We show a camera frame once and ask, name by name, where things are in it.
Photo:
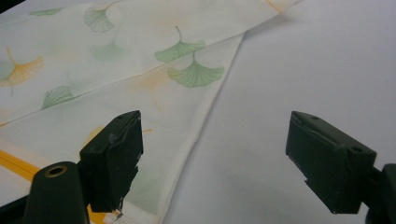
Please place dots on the pale blue table mat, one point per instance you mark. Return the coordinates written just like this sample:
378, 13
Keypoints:
295, 62

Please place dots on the white leaf print pillowcase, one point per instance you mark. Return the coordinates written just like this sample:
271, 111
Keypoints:
124, 46

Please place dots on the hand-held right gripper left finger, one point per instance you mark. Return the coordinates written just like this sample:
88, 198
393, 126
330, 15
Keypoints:
109, 161

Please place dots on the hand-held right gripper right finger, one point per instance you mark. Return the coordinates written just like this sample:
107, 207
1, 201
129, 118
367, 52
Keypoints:
330, 165

